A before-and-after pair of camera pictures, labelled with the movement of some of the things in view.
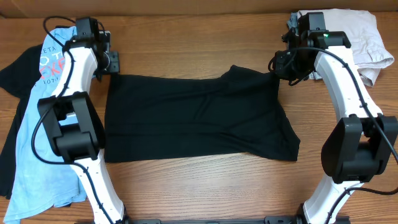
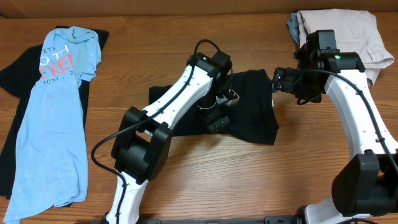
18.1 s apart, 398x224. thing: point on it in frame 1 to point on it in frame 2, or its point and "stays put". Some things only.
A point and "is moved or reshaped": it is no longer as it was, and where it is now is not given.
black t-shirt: (240, 116) is moved or reshaped
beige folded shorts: (368, 49) stays put
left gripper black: (112, 62) to (214, 119)
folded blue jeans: (293, 22) stays put
